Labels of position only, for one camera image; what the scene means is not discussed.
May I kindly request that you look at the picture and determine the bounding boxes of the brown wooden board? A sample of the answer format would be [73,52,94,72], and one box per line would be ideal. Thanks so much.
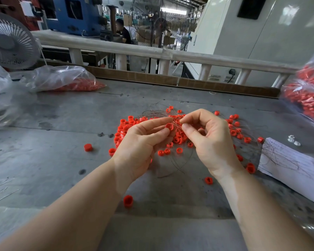
[36,60,281,98]

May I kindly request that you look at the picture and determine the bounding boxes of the blue industrial machine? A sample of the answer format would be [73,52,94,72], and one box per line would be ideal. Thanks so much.
[46,0,104,37]

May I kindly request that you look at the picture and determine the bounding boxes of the person's right hand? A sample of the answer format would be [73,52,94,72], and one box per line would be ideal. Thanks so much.
[179,108,246,181]

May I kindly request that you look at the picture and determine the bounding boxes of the clear bag with red pieces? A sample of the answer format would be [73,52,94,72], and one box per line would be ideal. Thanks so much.
[21,65,106,92]

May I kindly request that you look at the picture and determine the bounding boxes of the pile of red plastic rings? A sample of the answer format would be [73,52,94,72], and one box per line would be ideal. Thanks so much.
[108,106,266,185]

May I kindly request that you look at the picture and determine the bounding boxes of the large grey machine cabinet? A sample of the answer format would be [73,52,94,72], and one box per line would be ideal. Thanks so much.
[186,0,314,87]

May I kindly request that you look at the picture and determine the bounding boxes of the white desk fan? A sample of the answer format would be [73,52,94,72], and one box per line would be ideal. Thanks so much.
[0,10,42,70]

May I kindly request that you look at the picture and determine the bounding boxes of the white metal railing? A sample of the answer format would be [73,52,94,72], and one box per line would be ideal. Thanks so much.
[31,30,301,88]

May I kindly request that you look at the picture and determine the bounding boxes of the person's left forearm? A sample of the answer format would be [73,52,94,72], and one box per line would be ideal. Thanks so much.
[0,162,130,251]

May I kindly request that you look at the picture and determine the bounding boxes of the black pedestal fan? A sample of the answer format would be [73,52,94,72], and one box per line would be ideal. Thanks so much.
[151,16,169,74]

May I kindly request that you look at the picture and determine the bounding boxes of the bundle of thin metal wires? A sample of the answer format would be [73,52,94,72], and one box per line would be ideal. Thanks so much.
[140,108,210,178]

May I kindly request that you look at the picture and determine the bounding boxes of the large clear bag red pieces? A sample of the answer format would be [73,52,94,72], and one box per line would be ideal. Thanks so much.
[281,41,314,124]

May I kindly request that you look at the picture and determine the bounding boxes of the person's right forearm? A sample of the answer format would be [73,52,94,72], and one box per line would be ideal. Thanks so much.
[218,169,314,251]

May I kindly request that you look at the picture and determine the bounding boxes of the white paper sheet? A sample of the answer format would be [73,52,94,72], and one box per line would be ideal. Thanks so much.
[258,137,314,208]

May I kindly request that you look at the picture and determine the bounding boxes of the person's left hand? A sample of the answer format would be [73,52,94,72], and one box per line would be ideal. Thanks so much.
[111,117,176,192]

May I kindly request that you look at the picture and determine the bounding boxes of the red industrial machine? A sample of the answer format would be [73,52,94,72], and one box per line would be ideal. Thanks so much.
[0,0,42,31]

